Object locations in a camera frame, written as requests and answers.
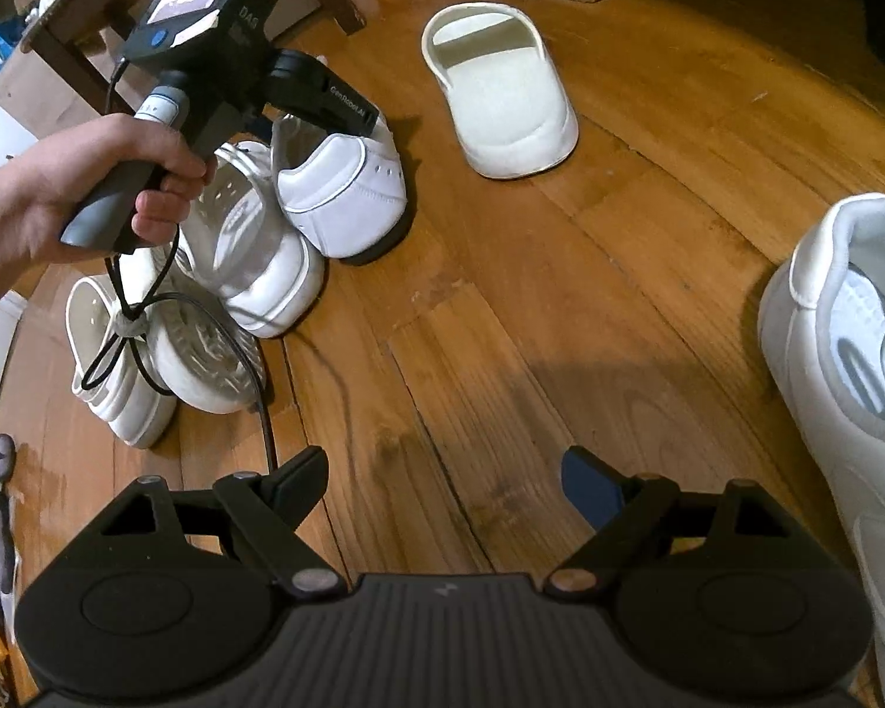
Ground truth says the cream slide sandal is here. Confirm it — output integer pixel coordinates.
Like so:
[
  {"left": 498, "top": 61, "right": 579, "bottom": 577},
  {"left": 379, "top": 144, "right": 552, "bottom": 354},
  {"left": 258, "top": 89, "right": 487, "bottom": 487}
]
[
  {"left": 145, "top": 265, "right": 267, "bottom": 414},
  {"left": 422, "top": 2, "right": 579, "bottom": 181}
]

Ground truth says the white velcro sneaker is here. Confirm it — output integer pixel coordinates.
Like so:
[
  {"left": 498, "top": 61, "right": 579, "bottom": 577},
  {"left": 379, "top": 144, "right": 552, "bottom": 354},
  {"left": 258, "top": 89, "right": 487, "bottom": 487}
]
[
  {"left": 758, "top": 192, "right": 885, "bottom": 701},
  {"left": 271, "top": 115, "right": 407, "bottom": 259}
]

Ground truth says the white clog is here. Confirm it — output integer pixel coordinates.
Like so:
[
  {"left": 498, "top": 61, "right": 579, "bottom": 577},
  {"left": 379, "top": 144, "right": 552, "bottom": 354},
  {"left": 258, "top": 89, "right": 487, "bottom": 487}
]
[
  {"left": 65, "top": 275, "right": 177, "bottom": 449},
  {"left": 177, "top": 141, "right": 327, "bottom": 339}
]

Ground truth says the person's left hand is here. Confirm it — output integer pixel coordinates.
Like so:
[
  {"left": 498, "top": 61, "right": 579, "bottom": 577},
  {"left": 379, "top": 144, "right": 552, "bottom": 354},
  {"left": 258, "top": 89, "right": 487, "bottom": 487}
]
[{"left": 0, "top": 113, "right": 217, "bottom": 299}]

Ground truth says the cardboard box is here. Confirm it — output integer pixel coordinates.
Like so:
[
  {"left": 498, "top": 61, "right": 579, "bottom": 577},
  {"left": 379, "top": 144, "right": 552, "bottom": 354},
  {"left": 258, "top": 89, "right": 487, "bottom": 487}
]
[{"left": 0, "top": 50, "right": 153, "bottom": 139}]

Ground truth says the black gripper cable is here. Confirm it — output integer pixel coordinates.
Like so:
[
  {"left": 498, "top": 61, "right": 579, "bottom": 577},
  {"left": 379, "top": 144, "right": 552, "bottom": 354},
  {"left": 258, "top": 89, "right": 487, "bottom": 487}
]
[{"left": 77, "top": 57, "right": 281, "bottom": 473}]

